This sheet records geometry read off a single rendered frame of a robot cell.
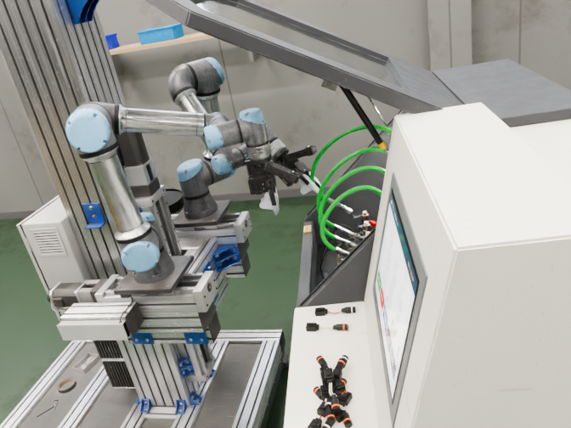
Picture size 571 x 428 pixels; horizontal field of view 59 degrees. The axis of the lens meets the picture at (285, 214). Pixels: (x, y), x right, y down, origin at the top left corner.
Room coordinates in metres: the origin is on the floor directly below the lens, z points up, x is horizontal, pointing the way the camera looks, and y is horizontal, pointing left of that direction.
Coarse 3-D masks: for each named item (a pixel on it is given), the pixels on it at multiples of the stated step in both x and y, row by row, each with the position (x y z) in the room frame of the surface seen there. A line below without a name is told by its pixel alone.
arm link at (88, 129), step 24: (72, 120) 1.44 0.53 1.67; (96, 120) 1.44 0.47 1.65; (72, 144) 1.42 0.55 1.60; (96, 144) 1.43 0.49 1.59; (96, 168) 1.46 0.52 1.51; (120, 168) 1.49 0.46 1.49; (120, 192) 1.46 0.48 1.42; (120, 216) 1.46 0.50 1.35; (120, 240) 1.45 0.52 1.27; (144, 240) 1.46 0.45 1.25; (144, 264) 1.44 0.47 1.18
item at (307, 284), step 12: (312, 228) 1.91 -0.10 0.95; (312, 240) 1.81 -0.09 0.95; (312, 252) 1.72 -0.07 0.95; (300, 264) 1.65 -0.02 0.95; (312, 264) 1.64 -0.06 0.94; (300, 276) 1.56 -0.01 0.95; (312, 276) 1.61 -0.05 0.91; (300, 288) 1.48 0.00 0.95; (312, 288) 1.55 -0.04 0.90; (300, 300) 1.41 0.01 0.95
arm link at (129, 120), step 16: (112, 112) 1.60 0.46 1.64; (128, 112) 1.62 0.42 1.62; (144, 112) 1.63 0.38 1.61; (160, 112) 1.64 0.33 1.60; (176, 112) 1.66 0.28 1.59; (112, 128) 1.59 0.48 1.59; (128, 128) 1.61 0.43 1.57; (144, 128) 1.62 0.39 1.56; (160, 128) 1.62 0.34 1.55; (176, 128) 1.63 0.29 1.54; (192, 128) 1.64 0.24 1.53
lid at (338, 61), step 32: (160, 0) 1.44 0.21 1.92; (192, 0) 1.63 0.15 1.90; (224, 0) 1.91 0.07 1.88; (224, 32) 1.33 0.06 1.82; (256, 32) 1.36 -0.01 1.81; (288, 32) 1.71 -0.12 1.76; (320, 32) 1.94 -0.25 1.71; (288, 64) 1.30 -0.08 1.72; (320, 64) 1.29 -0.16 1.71; (352, 64) 1.56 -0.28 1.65; (384, 64) 1.82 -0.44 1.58; (384, 96) 1.27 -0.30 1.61; (416, 96) 1.29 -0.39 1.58; (448, 96) 1.49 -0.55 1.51
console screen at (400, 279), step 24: (408, 216) 0.91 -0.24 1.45; (384, 240) 1.10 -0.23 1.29; (408, 240) 0.86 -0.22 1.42; (384, 264) 1.05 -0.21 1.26; (408, 264) 0.82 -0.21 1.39; (384, 288) 1.00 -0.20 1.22; (408, 288) 0.79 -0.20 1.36; (384, 312) 0.96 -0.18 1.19; (408, 312) 0.75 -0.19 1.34; (384, 336) 0.91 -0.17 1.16; (408, 336) 0.72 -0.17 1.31; (384, 360) 0.87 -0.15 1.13; (408, 360) 0.70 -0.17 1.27
